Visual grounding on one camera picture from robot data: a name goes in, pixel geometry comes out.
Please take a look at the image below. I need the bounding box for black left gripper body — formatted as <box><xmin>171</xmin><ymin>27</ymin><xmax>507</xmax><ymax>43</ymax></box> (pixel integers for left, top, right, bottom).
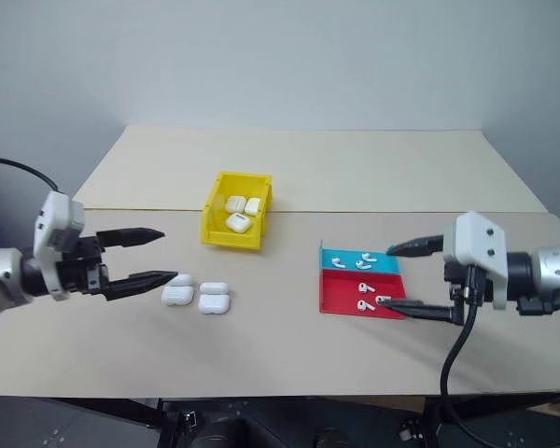
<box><xmin>57</xmin><ymin>234</ymin><xmax>112</xmax><ymax>297</ymax></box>

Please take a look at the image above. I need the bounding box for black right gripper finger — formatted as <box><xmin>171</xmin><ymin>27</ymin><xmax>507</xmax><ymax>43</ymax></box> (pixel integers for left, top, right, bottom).
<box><xmin>385</xmin><ymin>233</ymin><xmax>447</xmax><ymax>259</ymax></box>
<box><xmin>377</xmin><ymin>299</ymin><xmax>454</xmax><ymax>323</ymax></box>

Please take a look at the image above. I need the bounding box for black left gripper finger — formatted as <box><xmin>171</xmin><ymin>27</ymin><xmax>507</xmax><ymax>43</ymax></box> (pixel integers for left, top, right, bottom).
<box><xmin>103</xmin><ymin>270</ymin><xmax>181</xmax><ymax>301</ymax></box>
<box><xmin>96</xmin><ymin>227</ymin><xmax>166</xmax><ymax>249</ymax></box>

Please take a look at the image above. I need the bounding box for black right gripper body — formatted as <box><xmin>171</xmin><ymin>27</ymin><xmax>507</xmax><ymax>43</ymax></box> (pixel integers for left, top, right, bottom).
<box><xmin>442</xmin><ymin>261</ymin><xmax>487</xmax><ymax>327</ymax></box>

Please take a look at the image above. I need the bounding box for yellow plastic bin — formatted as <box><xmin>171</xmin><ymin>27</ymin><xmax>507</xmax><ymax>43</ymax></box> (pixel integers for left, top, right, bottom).
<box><xmin>200</xmin><ymin>171</ymin><xmax>274</xmax><ymax>254</ymax></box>

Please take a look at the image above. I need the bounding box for blue plastic tray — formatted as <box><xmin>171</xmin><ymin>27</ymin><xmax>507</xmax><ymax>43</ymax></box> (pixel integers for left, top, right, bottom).
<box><xmin>317</xmin><ymin>239</ymin><xmax>402</xmax><ymax>275</ymax></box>

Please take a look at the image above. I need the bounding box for red plastic tray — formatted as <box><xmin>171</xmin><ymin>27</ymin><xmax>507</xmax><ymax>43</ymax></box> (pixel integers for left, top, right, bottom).
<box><xmin>317</xmin><ymin>269</ymin><xmax>410</xmax><ymax>321</ymax></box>

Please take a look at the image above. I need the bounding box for dark rounded shape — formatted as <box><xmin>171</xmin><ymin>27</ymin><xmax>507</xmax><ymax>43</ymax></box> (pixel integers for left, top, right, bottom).
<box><xmin>313</xmin><ymin>426</ymin><xmax>352</xmax><ymax>448</ymax></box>
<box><xmin>189</xmin><ymin>417</ymin><xmax>267</xmax><ymax>448</ymax></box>

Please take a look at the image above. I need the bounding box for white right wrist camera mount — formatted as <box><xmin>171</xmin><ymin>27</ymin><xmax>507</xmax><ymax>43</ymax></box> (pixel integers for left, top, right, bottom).
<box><xmin>441</xmin><ymin>211</ymin><xmax>510</xmax><ymax>312</ymax></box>

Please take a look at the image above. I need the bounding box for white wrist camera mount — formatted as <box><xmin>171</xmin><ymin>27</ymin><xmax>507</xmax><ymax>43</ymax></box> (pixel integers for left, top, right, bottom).
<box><xmin>441</xmin><ymin>211</ymin><xmax>510</xmax><ymax>312</ymax></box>
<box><xmin>31</xmin><ymin>189</ymin><xmax>86</xmax><ymax>301</ymax></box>

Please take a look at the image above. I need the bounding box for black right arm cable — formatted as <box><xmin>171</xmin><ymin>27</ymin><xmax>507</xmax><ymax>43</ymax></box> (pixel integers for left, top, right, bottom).
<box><xmin>440</xmin><ymin>264</ymin><xmax>485</xmax><ymax>424</ymax></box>

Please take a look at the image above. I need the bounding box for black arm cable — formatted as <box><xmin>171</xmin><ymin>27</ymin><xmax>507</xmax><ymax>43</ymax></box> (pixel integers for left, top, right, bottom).
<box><xmin>440</xmin><ymin>264</ymin><xmax>485</xmax><ymax>424</ymax></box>
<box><xmin>0</xmin><ymin>157</ymin><xmax>61</xmax><ymax>193</ymax></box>

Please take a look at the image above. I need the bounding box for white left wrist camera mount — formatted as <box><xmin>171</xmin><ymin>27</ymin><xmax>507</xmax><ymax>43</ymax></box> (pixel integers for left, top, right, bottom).
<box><xmin>31</xmin><ymin>189</ymin><xmax>86</xmax><ymax>301</ymax></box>

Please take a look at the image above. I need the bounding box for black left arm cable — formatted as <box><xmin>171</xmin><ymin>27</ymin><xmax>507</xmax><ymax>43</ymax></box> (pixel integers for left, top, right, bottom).
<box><xmin>0</xmin><ymin>157</ymin><xmax>61</xmax><ymax>193</ymax></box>

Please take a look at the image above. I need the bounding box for black table frame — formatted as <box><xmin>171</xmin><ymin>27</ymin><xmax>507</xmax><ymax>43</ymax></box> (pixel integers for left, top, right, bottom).
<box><xmin>0</xmin><ymin>395</ymin><xmax>560</xmax><ymax>448</ymax></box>

